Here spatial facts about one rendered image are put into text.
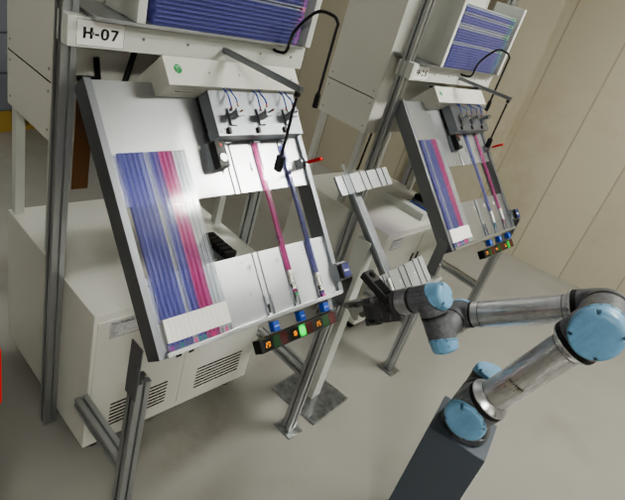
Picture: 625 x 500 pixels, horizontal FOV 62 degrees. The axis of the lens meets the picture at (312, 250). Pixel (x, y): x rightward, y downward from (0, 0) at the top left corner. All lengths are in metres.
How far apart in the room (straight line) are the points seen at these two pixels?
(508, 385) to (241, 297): 0.74
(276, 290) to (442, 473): 0.75
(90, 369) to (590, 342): 1.35
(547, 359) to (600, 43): 3.29
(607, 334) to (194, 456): 1.43
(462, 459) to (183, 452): 0.99
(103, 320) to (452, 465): 1.11
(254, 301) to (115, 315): 0.41
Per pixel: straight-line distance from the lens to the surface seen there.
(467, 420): 1.48
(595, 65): 4.39
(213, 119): 1.52
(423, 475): 1.80
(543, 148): 4.45
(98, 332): 1.64
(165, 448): 2.08
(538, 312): 1.47
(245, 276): 1.51
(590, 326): 1.28
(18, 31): 1.80
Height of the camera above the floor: 1.63
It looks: 28 degrees down
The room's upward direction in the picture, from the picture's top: 18 degrees clockwise
